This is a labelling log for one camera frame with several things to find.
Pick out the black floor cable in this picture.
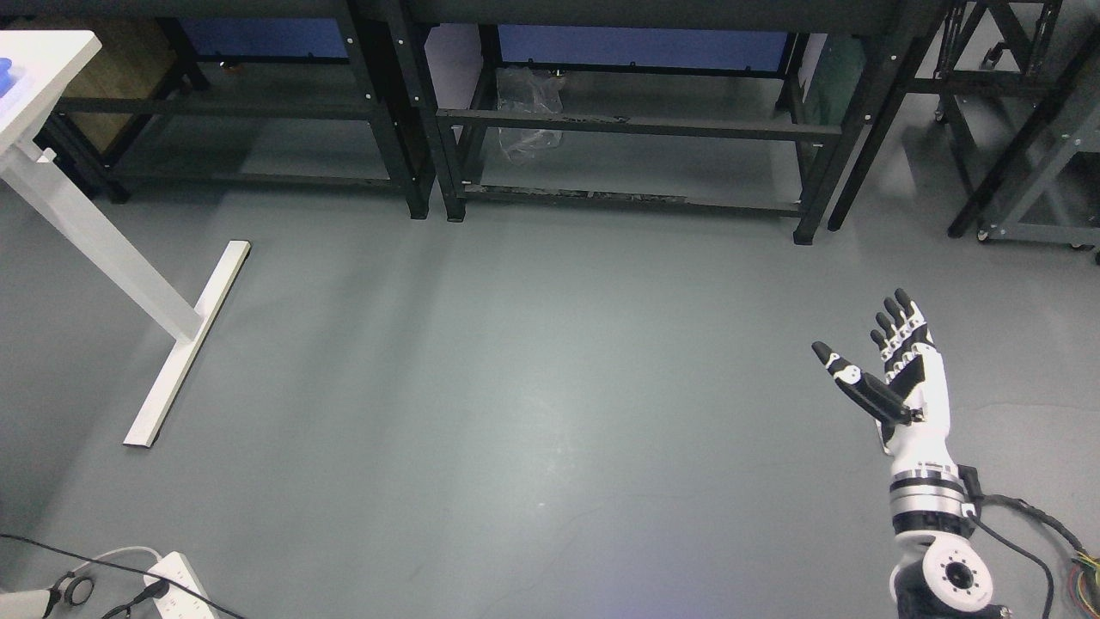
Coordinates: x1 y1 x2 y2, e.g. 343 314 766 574
0 533 246 619

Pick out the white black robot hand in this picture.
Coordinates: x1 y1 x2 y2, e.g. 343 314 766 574
810 289 958 475

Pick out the black metal shelf rack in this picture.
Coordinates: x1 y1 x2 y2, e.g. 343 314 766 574
378 1 947 244

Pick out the grey metal cart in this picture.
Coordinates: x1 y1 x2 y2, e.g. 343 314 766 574
913 1 1097 251

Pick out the white power strip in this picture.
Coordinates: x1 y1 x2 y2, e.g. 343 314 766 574
143 551 221 619

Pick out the clear plastic bag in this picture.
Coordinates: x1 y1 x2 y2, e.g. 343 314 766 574
496 66 565 165

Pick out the white standing table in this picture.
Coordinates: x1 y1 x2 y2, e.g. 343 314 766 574
1 30 251 447

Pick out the blue tray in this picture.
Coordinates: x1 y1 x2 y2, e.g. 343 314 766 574
0 58 13 95

